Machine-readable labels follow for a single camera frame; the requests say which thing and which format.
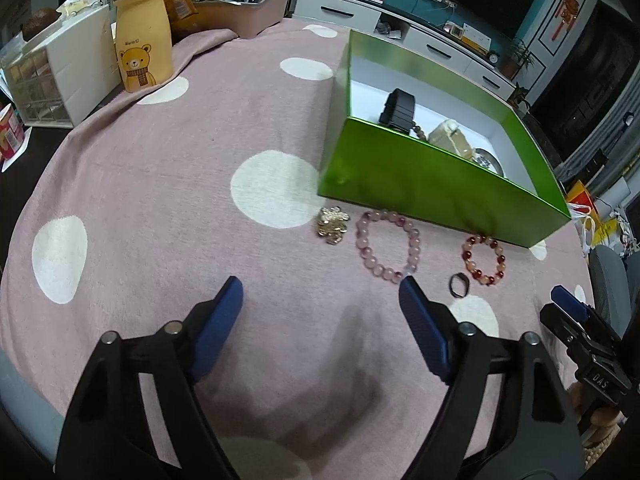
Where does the white drawer organizer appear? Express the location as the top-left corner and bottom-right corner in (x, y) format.
(0, 5), (123, 128)

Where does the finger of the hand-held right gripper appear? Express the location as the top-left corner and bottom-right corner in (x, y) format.
(539, 302), (591, 357)
(550, 285), (596, 322)

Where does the grey chair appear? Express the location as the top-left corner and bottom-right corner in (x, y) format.
(587, 245), (631, 341)

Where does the yellow bear bottle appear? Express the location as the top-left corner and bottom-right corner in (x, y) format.
(102, 0), (174, 94)

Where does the gold brooch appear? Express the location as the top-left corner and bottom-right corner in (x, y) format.
(314, 206), (350, 245)

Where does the brown round ornament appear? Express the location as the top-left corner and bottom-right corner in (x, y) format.
(22, 8), (60, 41)

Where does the pink bead bracelet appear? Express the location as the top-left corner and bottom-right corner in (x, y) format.
(355, 209), (422, 283)

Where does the red wall ornament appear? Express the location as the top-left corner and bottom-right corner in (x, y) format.
(552, 0), (583, 41)

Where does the green cardboard box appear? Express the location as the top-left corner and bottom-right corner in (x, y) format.
(316, 29), (572, 248)

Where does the orange snack packet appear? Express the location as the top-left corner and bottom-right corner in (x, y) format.
(162, 0), (201, 33)

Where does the tall potted plant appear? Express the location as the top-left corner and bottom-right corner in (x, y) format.
(500, 37), (536, 80)

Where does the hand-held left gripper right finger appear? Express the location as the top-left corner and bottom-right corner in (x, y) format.
(398, 275), (586, 480)

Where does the pink polka dot blanket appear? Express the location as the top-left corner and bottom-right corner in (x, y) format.
(0, 17), (596, 480)

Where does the small dark ring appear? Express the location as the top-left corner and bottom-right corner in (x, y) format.
(448, 272), (472, 298)

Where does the red cup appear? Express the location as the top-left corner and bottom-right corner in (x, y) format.
(0, 102), (28, 163)

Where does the small potted plant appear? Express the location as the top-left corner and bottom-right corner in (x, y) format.
(507, 82), (533, 111)

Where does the white plastic bag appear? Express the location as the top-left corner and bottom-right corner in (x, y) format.
(570, 202), (601, 261)

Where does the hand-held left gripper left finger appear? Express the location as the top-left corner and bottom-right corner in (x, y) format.
(55, 275), (245, 480)

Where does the red bead bracelet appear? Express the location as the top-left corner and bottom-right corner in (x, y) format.
(461, 234), (507, 286)

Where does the person's right hand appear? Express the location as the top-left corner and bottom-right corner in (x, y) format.
(570, 382), (626, 441)

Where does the silver bangle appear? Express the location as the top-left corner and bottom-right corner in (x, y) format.
(472, 147), (506, 178)

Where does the pale yellow plastic bag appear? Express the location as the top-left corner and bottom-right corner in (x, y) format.
(56, 0), (108, 17)

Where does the white tv cabinet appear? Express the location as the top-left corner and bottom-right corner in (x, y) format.
(291, 0), (518, 101)

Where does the black watch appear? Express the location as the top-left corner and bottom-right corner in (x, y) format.
(378, 88), (417, 135)

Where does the white watch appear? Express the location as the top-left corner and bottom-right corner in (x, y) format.
(429, 119), (476, 161)

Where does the yellow box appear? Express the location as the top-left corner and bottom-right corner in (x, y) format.
(460, 24), (493, 53)

